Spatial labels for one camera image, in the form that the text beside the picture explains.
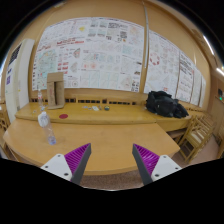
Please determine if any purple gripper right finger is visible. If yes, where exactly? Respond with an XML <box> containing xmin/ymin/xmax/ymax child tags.
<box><xmin>132</xmin><ymin>144</ymin><xmax>181</xmax><ymax>185</ymax></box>

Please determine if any white standing air conditioner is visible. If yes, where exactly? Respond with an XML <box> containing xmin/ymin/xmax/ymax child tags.
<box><xmin>5</xmin><ymin>39</ymin><xmax>34</xmax><ymax>122</ymax></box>

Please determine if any small dark round object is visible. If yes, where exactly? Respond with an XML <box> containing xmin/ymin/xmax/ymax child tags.
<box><xmin>104</xmin><ymin>106</ymin><xmax>110</xmax><ymax>111</ymax></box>

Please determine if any right wall poster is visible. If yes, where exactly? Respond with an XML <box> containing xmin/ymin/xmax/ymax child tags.
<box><xmin>176</xmin><ymin>52</ymin><xmax>194</xmax><ymax>103</ymax></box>

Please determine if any large left wall poster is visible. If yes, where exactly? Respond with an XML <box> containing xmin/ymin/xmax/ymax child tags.
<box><xmin>32</xmin><ymin>17</ymin><xmax>144</xmax><ymax>92</ymax></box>

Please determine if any clear plastic water bottle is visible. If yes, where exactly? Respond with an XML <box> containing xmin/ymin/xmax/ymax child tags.
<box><xmin>38</xmin><ymin>111</ymin><xmax>56</xmax><ymax>145</ymax></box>

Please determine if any distant clear plastic bottle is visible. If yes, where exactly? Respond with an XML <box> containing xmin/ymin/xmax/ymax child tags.
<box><xmin>38</xmin><ymin>89</ymin><xmax>45</xmax><ymax>111</ymax></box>

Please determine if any brown cardboard box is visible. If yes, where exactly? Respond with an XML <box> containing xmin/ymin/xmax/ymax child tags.
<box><xmin>47</xmin><ymin>72</ymin><xmax>65</xmax><ymax>110</ymax></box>

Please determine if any black backpack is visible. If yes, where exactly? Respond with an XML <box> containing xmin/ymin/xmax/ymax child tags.
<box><xmin>146</xmin><ymin>91</ymin><xmax>188</xmax><ymax>118</ymax></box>

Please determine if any middle wall poster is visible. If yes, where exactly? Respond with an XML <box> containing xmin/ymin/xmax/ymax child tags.
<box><xmin>144</xmin><ymin>31</ymin><xmax>180</xmax><ymax>97</ymax></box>

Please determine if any small white paper item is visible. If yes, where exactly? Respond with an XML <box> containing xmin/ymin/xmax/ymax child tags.
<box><xmin>92</xmin><ymin>106</ymin><xmax>99</xmax><ymax>111</ymax></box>

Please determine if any red round coaster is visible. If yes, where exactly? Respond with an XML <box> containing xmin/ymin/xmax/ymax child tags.
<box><xmin>59</xmin><ymin>114</ymin><xmax>68</xmax><ymax>119</ymax></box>

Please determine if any wooden chair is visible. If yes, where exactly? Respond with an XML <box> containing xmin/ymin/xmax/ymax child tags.
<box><xmin>175</xmin><ymin>115</ymin><xmax>216</xmax><ymax>164</ymax></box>

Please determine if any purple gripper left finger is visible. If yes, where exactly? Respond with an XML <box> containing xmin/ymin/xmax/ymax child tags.
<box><xmin>42</xmin><ymin>143</ymin><xmax>91</xmax><ymax>185</ymax></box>

